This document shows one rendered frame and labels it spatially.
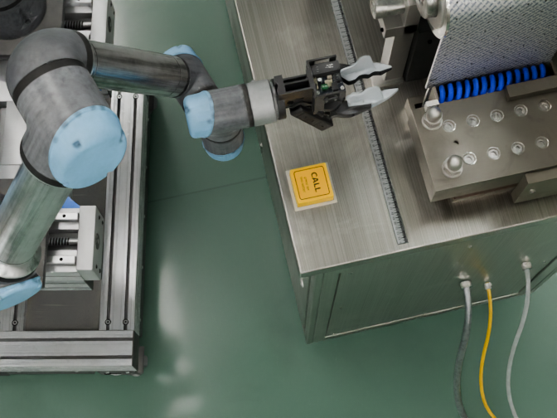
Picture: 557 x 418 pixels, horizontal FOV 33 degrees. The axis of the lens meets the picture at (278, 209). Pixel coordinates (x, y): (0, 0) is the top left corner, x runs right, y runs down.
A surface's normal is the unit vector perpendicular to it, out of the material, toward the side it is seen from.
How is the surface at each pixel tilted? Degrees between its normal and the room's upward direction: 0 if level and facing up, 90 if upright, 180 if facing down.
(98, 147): 84
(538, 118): 0
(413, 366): 0
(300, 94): 89
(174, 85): 78
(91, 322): 0
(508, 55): 90
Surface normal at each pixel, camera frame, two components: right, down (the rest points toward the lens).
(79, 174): 0.58, 0.73
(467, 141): 0.00, -0.31
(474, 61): 0.22, 0.93
